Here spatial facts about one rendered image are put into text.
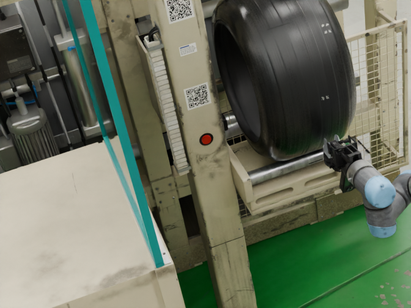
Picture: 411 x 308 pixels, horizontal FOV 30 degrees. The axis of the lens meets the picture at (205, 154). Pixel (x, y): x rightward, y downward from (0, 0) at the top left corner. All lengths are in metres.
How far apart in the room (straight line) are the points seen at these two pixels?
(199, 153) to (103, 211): 0.61
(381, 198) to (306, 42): 0.49
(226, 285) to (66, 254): 1.10
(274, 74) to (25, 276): 0.88
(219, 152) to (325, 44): 0.49
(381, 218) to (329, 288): 1.21
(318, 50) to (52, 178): 0.81
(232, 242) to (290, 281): 0.73
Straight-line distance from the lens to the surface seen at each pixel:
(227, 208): 2.55
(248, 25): 2.21
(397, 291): 3.28
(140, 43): 2.68
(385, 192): 2.06
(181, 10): 2.15
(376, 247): 3.46
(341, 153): 2.20
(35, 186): 2.02
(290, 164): 2.45
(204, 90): 2.28
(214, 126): 2.36
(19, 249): 1.85
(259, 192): 2.44
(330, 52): 2.20
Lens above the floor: 2.43
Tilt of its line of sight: 36 degrees down
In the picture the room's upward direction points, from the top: 12 degrees counter-clockwise
